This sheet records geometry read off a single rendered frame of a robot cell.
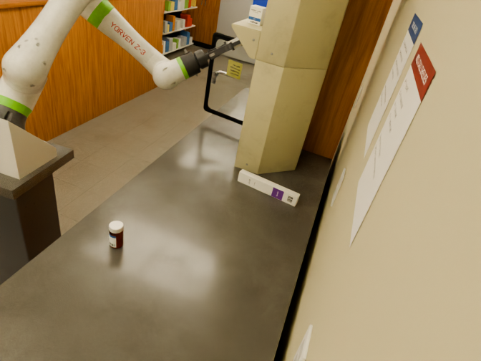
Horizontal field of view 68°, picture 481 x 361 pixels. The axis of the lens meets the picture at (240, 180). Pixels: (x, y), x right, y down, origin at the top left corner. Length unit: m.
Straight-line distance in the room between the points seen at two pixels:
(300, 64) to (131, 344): 1.06
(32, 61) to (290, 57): 0.85
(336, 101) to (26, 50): 1.24
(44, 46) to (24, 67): 0.10
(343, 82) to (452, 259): 1.52
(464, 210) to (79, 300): 0.92
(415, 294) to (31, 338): 0.86
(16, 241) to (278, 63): 1.25
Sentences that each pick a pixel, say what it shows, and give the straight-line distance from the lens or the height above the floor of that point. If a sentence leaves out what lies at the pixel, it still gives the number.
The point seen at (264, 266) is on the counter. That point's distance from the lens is 1.14.
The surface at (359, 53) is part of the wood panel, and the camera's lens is 1.69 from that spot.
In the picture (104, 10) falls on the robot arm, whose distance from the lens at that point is 1.63.
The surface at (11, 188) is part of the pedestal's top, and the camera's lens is 1.42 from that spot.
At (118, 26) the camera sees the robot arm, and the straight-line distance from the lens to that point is 1.63.
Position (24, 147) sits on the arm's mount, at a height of 1.05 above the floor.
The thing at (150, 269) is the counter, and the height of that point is 0.94.
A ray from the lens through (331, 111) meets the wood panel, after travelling 1.76.
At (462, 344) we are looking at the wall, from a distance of 0.20.
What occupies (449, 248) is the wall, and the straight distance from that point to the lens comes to 0.25.
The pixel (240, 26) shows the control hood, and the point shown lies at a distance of 1.39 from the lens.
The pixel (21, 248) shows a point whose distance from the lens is 1.72.
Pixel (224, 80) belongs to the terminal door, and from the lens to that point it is 1.81.
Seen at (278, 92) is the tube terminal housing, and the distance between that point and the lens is 1.39.
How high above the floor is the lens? 1.76
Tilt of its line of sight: 33 degrees down
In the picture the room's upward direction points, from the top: 12 degrees clockwise
